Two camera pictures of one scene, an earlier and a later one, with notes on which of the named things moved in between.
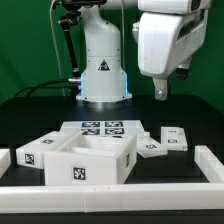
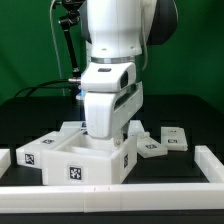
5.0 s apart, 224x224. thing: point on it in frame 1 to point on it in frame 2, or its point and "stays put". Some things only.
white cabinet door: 174,138 stays put
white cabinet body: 88,159 stays put
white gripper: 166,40 to 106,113
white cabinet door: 148,146 stays put
